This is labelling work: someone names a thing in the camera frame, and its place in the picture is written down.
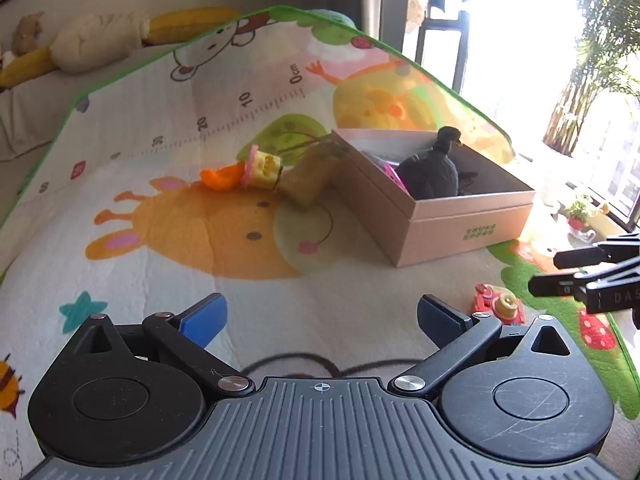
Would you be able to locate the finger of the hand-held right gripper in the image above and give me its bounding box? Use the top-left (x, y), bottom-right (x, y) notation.
top-left (527, 260), bottom-right (640, 306)
top-left (553, 232), bottom-right (640, 271)

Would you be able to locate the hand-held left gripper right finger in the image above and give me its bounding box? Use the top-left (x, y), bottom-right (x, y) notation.
top-left (390, 294), bottom-right (586, 400)

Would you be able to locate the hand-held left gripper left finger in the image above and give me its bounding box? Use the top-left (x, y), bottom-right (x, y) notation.
top-left (65, 293), bottom-right (253, 397)

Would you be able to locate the pink cardboard box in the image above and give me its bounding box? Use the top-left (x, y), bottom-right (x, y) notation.
top-left (330, 128), bottom-right (536, 267)

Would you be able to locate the orange plastic shell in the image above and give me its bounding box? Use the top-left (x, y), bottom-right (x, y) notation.
top-left (200, 162), bottom-right (246, 192)

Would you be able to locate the dark grey plush toy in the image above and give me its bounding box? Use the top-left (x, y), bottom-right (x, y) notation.
top-left (397, 126), bottom-right (463, 200)

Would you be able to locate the yellow and pink toy cup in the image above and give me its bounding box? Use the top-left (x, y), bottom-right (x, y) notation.
top-left (243, 145), bottom-right (285, 192)

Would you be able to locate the tan plush toy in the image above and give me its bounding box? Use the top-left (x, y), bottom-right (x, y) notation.
top-left (277, 137), bottom-right (351, 208)

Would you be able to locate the small potted plant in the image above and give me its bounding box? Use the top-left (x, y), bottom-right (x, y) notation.
top-left (565, 195), bottom-right (611, 233)

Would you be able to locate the red and gold toy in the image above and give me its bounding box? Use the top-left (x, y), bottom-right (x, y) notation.
top-left (470, 284), bottom-right (526, 326)

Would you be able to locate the cartoon play mat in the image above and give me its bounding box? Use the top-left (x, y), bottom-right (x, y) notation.
top-left (0, 6), bottom-right (640, 476)

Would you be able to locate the pink plastic toy net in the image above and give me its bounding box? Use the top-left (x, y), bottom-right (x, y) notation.
top-left (370, 152), bottom-right (410, 193)

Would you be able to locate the tall bamboo plant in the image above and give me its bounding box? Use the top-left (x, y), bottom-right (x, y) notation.
top-left (542, 0), bottom-right (640, 156)

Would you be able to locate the black metal rack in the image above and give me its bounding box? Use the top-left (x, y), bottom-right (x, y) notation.
top-left (415, 12), bottom-right (473, 93)

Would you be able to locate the cream and yellow plush pillow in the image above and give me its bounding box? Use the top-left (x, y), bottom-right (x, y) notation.
top-left (0, 6), bottom-right (241, 88)

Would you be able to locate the cream hanging garment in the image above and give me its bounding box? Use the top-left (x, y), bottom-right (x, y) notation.
top-left (407, 0), bottom-right (428, 33)

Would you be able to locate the teal cushion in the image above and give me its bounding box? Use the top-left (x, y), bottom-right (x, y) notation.
top-left (300, 8), bottom-right (358, 31)

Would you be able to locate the small beige teddy plush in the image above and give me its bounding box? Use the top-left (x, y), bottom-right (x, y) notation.
top-left (11, 11), bottom-right (46, 57)

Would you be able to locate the black cable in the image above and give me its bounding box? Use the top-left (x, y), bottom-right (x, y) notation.
top-left (240, 351), bottom-right (431, 381)

